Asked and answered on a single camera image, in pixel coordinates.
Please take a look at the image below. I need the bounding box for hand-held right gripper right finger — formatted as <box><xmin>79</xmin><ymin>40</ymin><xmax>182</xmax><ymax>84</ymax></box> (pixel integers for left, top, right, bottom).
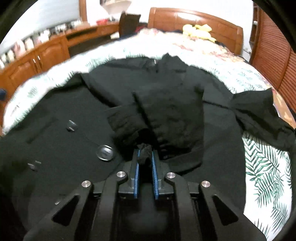
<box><xmin>150</xmin><ymin>150</ymin><xmax>268</xmax><ymax>241</ymax></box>

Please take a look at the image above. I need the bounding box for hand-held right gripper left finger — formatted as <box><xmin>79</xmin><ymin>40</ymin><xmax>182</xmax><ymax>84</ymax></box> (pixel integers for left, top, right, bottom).
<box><xmin>23</xmin><ymin>149</ymin><xmax>141</xmax><ymax>241</ymax></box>

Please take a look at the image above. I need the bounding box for black coat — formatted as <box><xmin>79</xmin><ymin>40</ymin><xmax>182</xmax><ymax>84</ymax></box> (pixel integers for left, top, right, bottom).
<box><xmin>0</xmin><ymin>53</ymin><xmax>296</xmax><ymax>241</ymax></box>

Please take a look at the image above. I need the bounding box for leaf print bedsheet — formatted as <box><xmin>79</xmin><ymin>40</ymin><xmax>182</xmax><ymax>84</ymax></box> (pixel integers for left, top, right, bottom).
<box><xmin>2</xmin><ymin>30</ymin><xmax>295</xmax><ymax>241</ymax></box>

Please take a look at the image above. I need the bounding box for floral blanket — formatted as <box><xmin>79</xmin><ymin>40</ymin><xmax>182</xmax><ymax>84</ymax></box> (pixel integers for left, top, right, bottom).
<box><xmin>136</xmin><ymin>28</ymin><xmax>245</xmax><ymax>66</ymax></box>

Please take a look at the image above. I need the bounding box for yellow plush toy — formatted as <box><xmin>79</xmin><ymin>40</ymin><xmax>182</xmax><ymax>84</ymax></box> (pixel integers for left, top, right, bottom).
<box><xmin>182</xmin><ymin>24</ymin><xmax>217</xmax><ymax>42</ymax></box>

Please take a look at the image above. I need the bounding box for wooden dresser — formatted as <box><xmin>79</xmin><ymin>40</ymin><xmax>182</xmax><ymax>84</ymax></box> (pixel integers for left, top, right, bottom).
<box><xmin>0</xmin><ymin>23</ymin><xmax>121</xmax><ymax>93</ymax></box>

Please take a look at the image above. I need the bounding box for wooden headboard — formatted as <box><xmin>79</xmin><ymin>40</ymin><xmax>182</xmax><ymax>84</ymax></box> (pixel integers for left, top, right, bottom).
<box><xmin>147</xmin><ymin>7</ymin><xmax>245</xmax><ymax>56</ymax></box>

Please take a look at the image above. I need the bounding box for wooden louvered wardrobe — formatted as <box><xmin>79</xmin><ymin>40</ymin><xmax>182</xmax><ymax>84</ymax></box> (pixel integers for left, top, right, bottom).
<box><xmin>249</xmin><ymin>9</ymin><xmax>296</xmax><ymax>103</ymax></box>

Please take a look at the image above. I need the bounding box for row of bottles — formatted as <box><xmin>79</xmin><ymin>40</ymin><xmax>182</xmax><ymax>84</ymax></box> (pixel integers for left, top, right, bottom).
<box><xmin>0</xmin><ymin>20</ymin><xmax>84</xmax><ymax>68</ymax></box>

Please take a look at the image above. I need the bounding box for grey window blind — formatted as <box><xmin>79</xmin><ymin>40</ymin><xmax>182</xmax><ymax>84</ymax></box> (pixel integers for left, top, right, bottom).
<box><xmin>5</xmin><ymin>0</ymin><xmax>81</xmax><ymax>48</ymax></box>

